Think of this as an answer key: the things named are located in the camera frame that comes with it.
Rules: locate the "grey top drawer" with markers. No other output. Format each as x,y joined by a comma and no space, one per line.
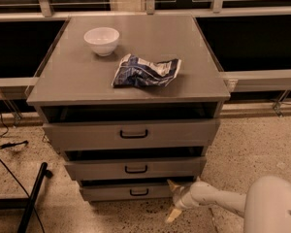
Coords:
143,134

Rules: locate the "grey drawer cabinet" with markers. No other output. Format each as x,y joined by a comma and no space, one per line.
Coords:
76,84

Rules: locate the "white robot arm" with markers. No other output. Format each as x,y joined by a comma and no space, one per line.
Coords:
265,208

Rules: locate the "grey bottom drawer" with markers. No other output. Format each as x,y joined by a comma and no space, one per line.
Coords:
130,191

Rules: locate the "white ceramic bowl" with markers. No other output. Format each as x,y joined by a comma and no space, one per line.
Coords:
102,40

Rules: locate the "metal rail bracket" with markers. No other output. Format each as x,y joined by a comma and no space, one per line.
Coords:
278,101

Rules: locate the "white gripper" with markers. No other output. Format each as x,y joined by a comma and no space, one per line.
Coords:
180,198

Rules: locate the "crumpled blue white bag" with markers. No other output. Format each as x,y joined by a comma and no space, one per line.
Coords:
137,72

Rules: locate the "black metal pole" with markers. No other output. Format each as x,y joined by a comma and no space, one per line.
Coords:
29,208

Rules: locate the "grey middle drawer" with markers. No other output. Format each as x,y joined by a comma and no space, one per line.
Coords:
120,169

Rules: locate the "grey drawer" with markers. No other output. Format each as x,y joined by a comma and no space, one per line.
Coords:
120,169
130,191
143,134

